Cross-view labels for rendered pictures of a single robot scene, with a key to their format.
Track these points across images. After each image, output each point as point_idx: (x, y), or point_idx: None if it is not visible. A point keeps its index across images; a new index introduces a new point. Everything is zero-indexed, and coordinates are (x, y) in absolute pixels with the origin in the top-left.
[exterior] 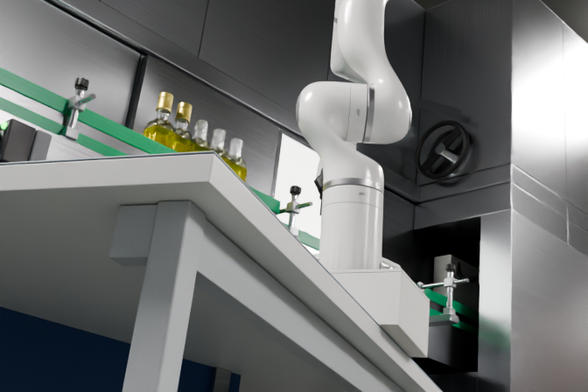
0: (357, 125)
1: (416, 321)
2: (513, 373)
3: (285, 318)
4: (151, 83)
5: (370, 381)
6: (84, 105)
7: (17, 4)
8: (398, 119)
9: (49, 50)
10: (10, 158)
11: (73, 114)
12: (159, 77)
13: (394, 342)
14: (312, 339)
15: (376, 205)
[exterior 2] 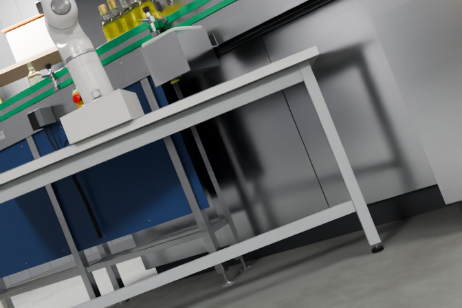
0: (56, 30)
1: (100, 118)
2: None
3: (7, 194)
4: None
5: (116, 148)
6: (51, 75)
7: None
8: (51, 19)
9: (82, 16)
10: (34, 128)
11: (52, 81)
12: None
13: (100, 134)
14: (36, 182)
15: (74, 67)
